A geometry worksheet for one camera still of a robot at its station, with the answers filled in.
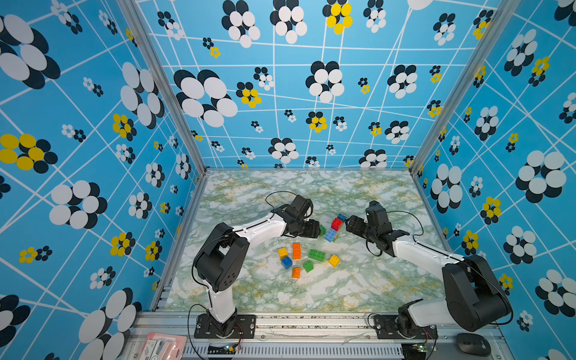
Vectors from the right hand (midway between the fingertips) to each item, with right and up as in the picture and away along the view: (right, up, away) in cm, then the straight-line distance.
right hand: (355, 222), depth 92 cm
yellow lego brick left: (-30, -11, -5) cm, 32 cm away
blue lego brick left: (-29, -15, -6) cm, 33 cm away
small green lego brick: (-20, -16, -5) cm, 26 cm away
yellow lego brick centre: (-10, -14, -5) cm, 18 cm away
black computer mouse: (+30, -34, -23) cm, 51 cm away
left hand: (-16, -3, -2) cm, 16 cm away
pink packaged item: (-68, -35, -23) cm, 80 cm away
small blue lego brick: (-7, +3, -4) cm, 8 cm away
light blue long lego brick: (-12, -4, -6) cm, 13 cm away
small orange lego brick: (-25, -18, -8) cm, 32 cm away
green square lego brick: (-14, -3, +1) cm, 14 cm away
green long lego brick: (-17, -12, -3) cm, 21 cm away
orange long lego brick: (-25, -11, -1) cm, 27 cm away
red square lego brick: (-9, +1, -6) cm, 11 cm away
